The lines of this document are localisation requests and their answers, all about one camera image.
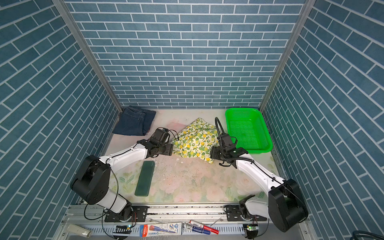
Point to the blue marker pen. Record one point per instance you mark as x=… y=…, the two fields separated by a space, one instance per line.
x=197 y=229

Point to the dark green rectangular board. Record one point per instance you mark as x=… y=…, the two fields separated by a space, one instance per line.
x=145 y=179

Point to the marker package box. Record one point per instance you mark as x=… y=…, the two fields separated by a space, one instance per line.
x=168 y=229

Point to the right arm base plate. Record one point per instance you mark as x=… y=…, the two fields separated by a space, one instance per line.
x=236 y=213

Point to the grey white small device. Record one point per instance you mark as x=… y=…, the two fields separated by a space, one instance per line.
x=78 y=230

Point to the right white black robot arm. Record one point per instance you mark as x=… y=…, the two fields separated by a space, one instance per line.
x=285 y=206

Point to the aluminium front rail frame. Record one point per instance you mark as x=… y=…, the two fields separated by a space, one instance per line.
x=211 y=215

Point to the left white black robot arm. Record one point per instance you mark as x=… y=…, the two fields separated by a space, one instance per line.
x=91 y=182

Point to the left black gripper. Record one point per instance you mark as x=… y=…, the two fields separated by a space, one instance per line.
x=169 y=149

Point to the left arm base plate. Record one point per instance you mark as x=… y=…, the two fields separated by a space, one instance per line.
x=132 y=214

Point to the yellow floral skirt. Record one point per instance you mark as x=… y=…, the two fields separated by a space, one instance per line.
x=196 y=141

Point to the dark blue denim skirt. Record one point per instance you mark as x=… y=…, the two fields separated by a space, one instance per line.
x=134 y=122

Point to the green plastic basket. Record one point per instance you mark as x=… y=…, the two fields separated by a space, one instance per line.
x=248 y=126

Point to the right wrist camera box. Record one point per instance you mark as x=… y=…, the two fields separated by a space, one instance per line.
x=226 y=141

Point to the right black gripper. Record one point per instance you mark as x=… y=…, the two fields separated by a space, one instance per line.
x=213 y=151

